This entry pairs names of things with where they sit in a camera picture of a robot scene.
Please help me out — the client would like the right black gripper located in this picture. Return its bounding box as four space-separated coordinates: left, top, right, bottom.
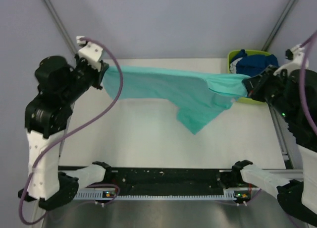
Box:
241 64 296 122

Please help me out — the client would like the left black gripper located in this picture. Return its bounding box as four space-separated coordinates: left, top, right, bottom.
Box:
63 51 108 103

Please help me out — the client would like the teal t shirt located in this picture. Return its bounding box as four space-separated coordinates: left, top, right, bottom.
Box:
103 66 249 134

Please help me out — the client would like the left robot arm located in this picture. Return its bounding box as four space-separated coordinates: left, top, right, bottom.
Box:
18 56 112 211

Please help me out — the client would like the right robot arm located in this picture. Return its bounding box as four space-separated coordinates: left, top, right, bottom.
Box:
231 65 317 227

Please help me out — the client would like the dark blue t shirt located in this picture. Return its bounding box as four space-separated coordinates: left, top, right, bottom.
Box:
230 49 279 77

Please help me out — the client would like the green plastic bin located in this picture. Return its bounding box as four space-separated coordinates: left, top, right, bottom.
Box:
227 49 270 105

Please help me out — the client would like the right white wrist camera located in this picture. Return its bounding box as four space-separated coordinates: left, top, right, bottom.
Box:
273 44 309 76

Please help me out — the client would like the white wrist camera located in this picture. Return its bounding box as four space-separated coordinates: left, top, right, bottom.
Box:
76 36 103 72
273 44 309 76

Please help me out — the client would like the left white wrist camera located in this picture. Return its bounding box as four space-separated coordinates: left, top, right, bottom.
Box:
76 36 103 72

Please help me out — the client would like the right aluminium frame post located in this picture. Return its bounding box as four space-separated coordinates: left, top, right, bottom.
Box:
261 0 299 52

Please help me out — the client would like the aluminium frame post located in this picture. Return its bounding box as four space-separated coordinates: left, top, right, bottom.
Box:
41 0 77 54
261 0 299 52

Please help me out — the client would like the left aluminium frame post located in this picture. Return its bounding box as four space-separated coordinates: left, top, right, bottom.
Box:
41 0 77 54

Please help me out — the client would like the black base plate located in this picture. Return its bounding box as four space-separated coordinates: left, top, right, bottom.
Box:
84 166 261 196

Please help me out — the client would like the grey slotted cable duct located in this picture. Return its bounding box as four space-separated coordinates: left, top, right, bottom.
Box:
74 190 237 201

